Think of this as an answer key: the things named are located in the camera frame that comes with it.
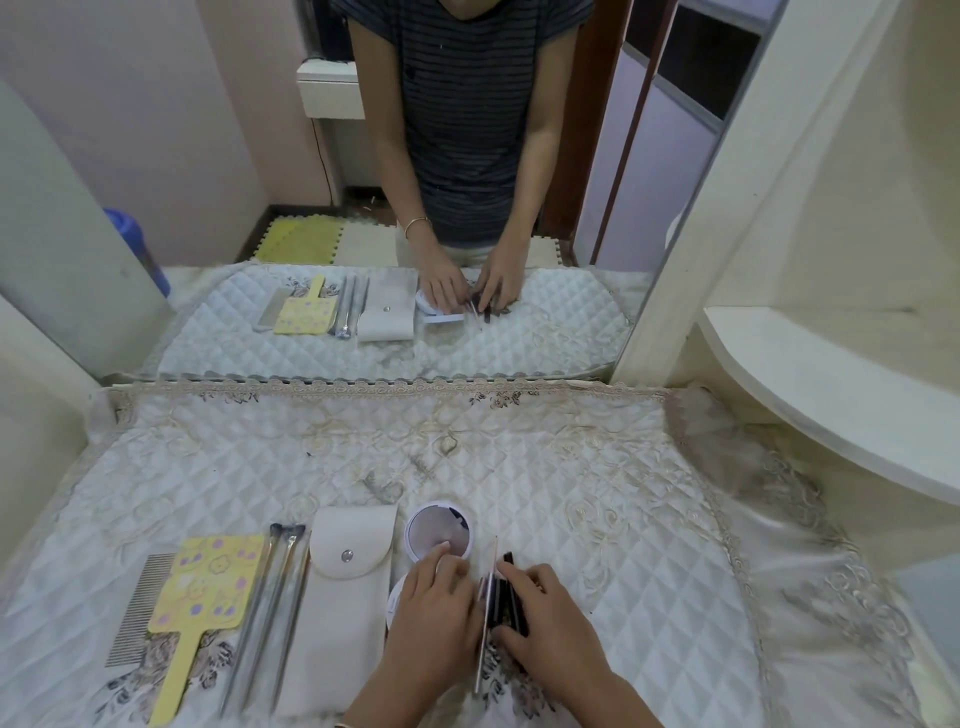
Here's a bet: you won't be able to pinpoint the cream curved shelf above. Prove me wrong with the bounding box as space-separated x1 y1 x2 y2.
697 303 960 505

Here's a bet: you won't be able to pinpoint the blue plastic container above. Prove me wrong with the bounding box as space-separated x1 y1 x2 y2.
102 207 172 300

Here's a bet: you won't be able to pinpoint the cream vanity frame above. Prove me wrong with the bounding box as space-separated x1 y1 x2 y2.
611 0 905 391

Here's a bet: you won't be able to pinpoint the large wall mirror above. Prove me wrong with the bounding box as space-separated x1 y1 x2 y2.
0 0 789 385

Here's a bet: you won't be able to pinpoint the yellow floral hand mirror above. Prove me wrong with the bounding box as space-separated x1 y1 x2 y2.
147 534 267 727

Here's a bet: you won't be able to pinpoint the grey metal comb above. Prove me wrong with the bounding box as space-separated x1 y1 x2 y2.
105 552 181 669

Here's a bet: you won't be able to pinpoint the silver handled makeup brush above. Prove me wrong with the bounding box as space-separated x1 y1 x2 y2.
241 523 299 712
219 523 285 718
271 526 312 711

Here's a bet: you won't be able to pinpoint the person's left forearm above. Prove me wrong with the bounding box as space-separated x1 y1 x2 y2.
341 667 460 728

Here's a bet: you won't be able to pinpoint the person's left hand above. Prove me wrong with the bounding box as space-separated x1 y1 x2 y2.
382 541 489 696

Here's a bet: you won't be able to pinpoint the person's right forearm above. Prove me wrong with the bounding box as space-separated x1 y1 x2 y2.
546 660 666 728

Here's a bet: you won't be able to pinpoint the black cosmetic pens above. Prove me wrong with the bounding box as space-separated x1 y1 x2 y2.
483 551 535 640

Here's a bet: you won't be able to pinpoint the thin silver makeup tool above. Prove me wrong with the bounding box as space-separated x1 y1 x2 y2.
473 535 501 696

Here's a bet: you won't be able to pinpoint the white round compact mirror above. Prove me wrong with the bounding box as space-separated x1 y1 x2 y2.
384 502 476 648

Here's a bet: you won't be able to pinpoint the white snap pouch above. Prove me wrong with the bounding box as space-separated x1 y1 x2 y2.
276 504 400 718

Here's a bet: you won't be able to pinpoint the person's right hand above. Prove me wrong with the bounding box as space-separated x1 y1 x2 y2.
492 559 603 689

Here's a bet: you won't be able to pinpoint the white quilted table cover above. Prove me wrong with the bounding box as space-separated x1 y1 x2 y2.
0 378 931 728

